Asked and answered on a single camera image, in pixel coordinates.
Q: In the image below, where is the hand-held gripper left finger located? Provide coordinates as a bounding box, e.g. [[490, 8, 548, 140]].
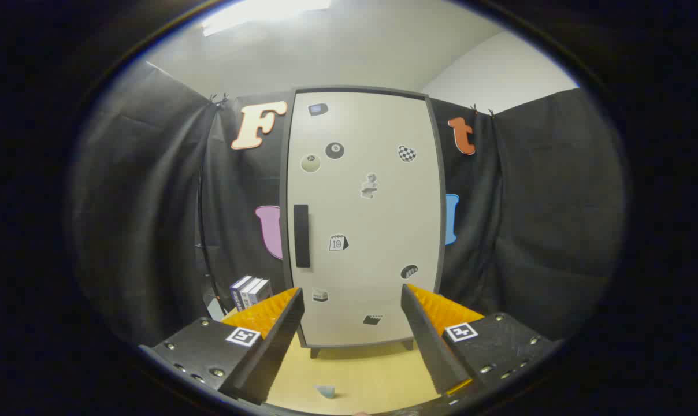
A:
[[138, 286, 305, 405]]

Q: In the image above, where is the white cabinet door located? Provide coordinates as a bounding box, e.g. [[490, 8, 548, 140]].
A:
[[287, 91, 442, 347]]

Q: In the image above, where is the grey cabinet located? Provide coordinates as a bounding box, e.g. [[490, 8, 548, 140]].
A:
[[279, 87, 447, 359]]

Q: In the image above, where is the black door handle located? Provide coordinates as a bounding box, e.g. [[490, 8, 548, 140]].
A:
[[293, 204, 311, 268]]

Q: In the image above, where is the black backdrop cloth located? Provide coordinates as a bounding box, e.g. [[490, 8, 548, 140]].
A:
[[69, 61, 627, 347]]

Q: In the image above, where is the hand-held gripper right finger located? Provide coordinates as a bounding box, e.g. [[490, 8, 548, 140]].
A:
[[400, 283, 562, 396]]

